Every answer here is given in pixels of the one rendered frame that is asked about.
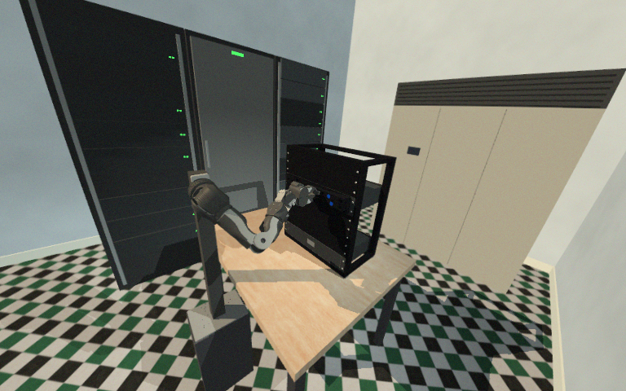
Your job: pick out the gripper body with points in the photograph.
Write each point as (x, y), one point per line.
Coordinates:
(300, 192)

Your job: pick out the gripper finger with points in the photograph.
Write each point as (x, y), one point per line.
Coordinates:
(311, 196)
(311, 189)

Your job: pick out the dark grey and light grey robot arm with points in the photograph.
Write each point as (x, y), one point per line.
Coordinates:
(212, 201)

